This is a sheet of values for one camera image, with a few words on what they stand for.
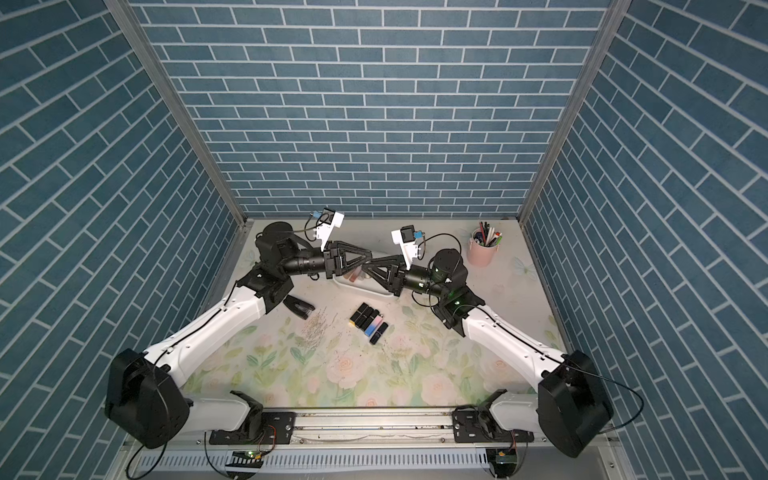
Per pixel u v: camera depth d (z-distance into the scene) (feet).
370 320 2.99
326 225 2.04
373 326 2.99
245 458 2.37
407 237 2.03
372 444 2.38
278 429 2.40
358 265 2.14
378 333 2.92
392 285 2.04
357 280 3.34
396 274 2.00
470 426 2.42
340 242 2.22
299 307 3.05
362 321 2.99
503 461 2.39
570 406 1.34
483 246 3.24
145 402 1.29
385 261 2.13
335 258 2.03
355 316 3.01
